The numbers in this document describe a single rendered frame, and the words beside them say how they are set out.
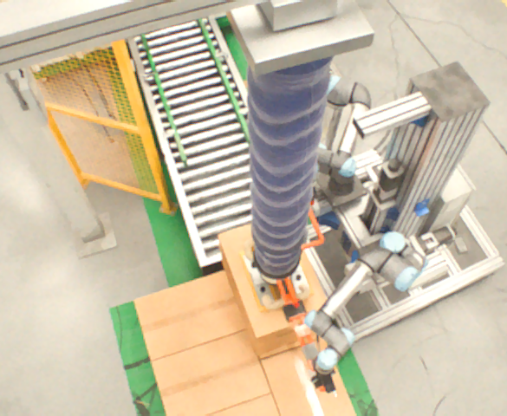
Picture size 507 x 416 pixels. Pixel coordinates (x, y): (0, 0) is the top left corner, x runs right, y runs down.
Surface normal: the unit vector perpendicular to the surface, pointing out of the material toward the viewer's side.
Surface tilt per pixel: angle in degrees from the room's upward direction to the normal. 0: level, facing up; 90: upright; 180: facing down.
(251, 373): 0
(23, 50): 90
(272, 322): 0
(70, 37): 90
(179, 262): 0
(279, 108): 78
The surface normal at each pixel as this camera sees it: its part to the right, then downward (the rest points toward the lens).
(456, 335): 0.00, -0.46
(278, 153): -0.27, 0.73
